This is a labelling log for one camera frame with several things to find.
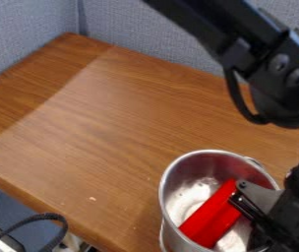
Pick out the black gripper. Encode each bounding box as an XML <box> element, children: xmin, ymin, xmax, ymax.
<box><xmin>230</xmin><ymin>180</ymin><xmax>299</xmax><ymax>252</ymax></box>

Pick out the red block object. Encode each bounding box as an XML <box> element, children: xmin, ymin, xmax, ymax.
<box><xmin>180</xmin><ymin>179</ymin><xmax>242</xmax><ymax>249</ymax></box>

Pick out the stainless steel pot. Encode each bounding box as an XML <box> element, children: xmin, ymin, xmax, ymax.
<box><xmin>159</xmin><ymin>150</ymin><xmax>280</xmax><ymax>252</ymax></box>

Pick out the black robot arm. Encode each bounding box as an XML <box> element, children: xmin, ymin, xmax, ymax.
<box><xmin>142</xmin><ymin>0</ymin><xmax>299</xmax><ymax>252</ymax></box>

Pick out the white object under table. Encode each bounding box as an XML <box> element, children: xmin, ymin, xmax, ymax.
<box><xmin>52</xmin><ymin>232</ymin><xmax>99</xmax><ymax>252</ymax></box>

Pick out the black cable under table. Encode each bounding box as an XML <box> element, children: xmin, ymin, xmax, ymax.
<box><xmin>0</xmin><ymin>212</ymin><xmax>70</xmax><ymax>252</ymax></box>

